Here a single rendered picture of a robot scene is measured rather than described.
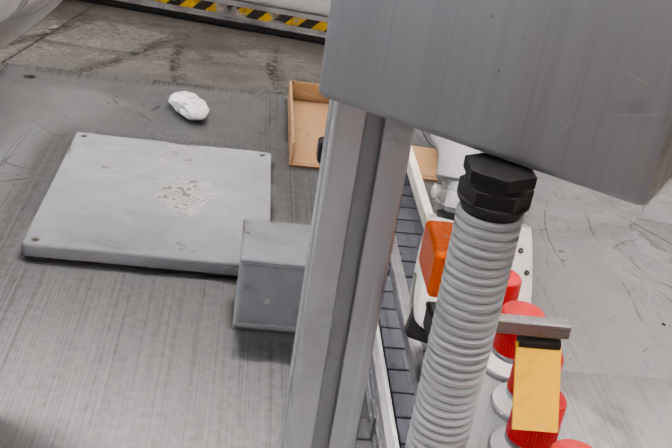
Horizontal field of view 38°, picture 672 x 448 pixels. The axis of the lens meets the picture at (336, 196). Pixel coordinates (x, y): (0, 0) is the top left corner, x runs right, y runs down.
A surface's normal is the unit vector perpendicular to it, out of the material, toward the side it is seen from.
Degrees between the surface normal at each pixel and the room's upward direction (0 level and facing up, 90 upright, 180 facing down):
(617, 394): 0
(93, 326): 0
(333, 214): 90
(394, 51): 90
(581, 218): 0
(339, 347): 90
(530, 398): 54
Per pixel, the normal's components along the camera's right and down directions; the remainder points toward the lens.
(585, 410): 0.14, -0.90
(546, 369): 0.13, -0.17
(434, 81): -0.52, 0.30
